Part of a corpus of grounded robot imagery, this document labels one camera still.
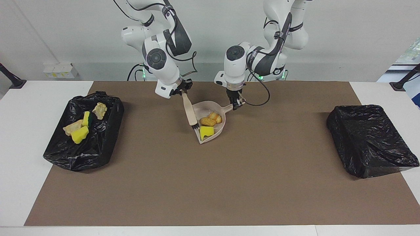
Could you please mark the beige brush with black bristles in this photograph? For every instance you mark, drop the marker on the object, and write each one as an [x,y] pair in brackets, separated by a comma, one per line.
[189,111]

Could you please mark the bin with black bag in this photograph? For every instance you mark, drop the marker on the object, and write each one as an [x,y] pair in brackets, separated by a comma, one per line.
[367,141]
[98,147]

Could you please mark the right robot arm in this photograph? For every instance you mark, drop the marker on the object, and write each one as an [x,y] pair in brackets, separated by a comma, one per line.
[164,65]

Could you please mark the black stand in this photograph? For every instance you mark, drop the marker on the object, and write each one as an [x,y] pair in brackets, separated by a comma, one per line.
[13,80]
[402,83]

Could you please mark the crumpled beige paper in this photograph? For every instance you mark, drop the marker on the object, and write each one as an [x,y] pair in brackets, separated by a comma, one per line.
[73,127]
[99,110]

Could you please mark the white socket box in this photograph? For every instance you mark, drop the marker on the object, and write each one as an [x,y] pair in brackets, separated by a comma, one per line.
[60,70]

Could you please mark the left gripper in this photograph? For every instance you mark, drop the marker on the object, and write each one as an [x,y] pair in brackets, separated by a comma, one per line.
[233,93]

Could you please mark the yellow sponge with green side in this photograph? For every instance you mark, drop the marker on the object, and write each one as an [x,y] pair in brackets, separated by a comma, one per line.
[86,118]

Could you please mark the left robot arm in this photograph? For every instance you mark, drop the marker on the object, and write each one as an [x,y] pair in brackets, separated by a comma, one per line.
[234,67]

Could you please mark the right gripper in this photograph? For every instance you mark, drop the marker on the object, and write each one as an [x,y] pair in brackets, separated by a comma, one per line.
[187,84]

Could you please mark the beige plastic dustpan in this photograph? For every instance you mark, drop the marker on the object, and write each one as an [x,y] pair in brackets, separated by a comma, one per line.
[218,129]

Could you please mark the brown bread piece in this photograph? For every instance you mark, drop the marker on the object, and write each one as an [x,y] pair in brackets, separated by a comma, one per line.
[216,117]
[207,121]

